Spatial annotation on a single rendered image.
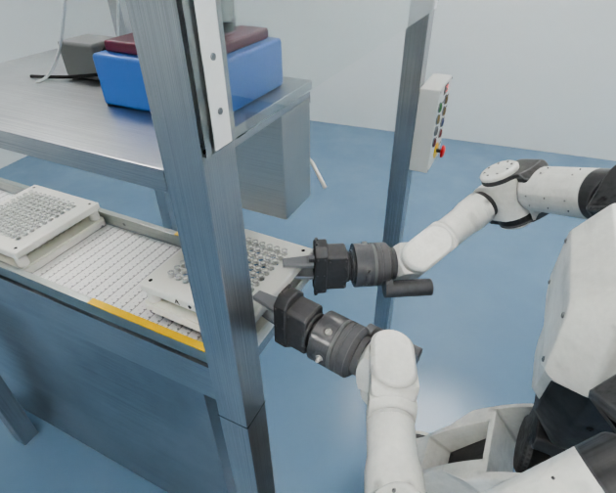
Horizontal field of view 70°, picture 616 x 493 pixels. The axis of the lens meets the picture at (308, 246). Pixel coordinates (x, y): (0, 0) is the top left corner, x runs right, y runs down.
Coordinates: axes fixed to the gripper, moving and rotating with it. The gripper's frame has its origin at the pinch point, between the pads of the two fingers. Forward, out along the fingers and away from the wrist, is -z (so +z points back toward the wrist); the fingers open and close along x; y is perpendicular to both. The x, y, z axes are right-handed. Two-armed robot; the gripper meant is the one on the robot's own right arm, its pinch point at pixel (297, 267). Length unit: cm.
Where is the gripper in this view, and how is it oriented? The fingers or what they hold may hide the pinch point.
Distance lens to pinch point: 87.9
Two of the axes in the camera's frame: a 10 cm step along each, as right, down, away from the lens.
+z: 10.0, -0.4, 0.9
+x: -0.2, 7.9, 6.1
